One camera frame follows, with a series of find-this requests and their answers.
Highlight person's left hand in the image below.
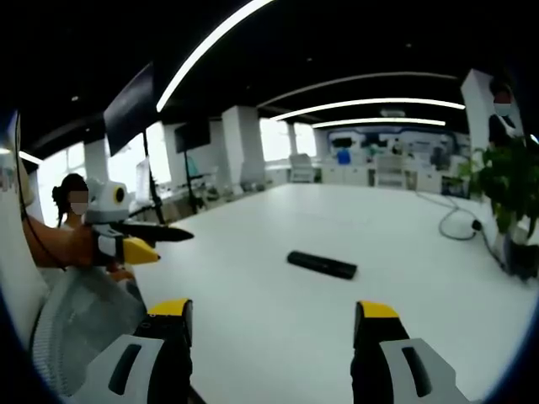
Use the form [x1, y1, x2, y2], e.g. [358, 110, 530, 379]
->
[66, 225, 99, 268]

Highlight white mesh office chair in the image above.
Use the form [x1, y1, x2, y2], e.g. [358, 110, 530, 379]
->
[31, 263, 149, 397]

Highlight person's white shirt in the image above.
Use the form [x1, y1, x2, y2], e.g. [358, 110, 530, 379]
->
[0, 111, 50, 342]

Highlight green potted plant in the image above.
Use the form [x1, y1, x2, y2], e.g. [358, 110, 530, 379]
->
[457, 134, 539, 247]

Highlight thin ceiling light strip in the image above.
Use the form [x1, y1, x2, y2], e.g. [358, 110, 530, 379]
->
[256, 71, 460, 107]

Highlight black panel stand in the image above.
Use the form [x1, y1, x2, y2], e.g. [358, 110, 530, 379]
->
[141, 129, 168, 225]

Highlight grey cable on table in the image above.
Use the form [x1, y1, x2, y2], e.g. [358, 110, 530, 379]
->
[414, 189, 509, 264]

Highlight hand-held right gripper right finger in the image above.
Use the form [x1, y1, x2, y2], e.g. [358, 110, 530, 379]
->
[350, 300, 473, 404]

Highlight black screen on stand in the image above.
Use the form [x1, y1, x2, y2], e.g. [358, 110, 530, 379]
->
[173, 120, 211, 214]

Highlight dark plant pot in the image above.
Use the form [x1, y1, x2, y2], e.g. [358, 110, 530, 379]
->
[504, 237, 539, 282]

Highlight black remote control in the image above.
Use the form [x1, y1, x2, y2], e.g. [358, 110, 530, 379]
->
[286, 250, 359, 280]

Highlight large black panel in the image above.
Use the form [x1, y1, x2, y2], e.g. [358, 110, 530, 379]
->
[103, 62, 157, 157]

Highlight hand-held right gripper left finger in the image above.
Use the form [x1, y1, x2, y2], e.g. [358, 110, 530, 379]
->
[69, 298, 195, 404]

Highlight long ceiling light strip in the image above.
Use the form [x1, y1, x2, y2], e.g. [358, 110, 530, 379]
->
[311, 117, 447, 129]
[155, 0, 277, 114]
[271, 98, 467, 122]

